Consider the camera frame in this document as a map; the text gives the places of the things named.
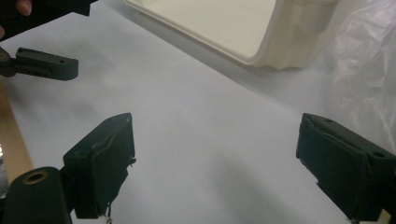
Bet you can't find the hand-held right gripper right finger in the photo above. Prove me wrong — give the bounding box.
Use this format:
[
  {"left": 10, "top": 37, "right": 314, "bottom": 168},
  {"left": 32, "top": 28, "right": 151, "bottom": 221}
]
[{"left": 295, "top": 112, "right": 396, "bottom": 222}]

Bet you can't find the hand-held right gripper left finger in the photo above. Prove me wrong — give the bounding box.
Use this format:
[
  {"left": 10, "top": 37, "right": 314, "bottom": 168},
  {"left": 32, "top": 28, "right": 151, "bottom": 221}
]
[{"left": 63, "top": 112, "right": 137, "bottom": 219}]

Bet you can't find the clear plastic bag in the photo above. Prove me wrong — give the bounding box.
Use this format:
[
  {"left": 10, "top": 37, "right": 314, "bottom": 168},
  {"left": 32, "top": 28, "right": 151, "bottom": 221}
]
[{"left": 322, "top": 0, "right": 396, "bottom": 154}]

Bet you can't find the cream white plastic container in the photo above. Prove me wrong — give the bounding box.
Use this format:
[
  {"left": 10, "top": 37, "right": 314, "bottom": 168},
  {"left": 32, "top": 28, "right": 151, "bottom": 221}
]
[{"left": 123, "top": 0, "right": 341, "bottom": 71}]

